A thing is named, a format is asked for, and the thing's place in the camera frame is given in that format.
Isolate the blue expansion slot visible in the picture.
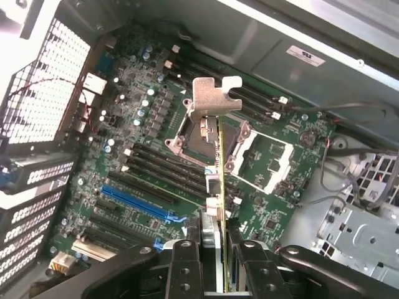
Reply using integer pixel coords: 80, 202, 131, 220
101, 184, 175, 224

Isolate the metal disk bay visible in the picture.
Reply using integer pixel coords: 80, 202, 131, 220
314, 149, 399, 281

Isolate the coin cell battery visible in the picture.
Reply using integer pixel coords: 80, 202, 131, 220
300, 129, 319, 147

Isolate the green motherboard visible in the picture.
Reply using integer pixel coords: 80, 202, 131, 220
49, 27, 337, 272

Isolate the open PC case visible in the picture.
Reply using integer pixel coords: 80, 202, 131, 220
0, 0, 399, 299

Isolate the grey internal wire bundle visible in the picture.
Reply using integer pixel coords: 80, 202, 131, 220
289, 101, 399, 209

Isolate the red black thin wire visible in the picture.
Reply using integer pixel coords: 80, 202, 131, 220
7, 77, 105, 135

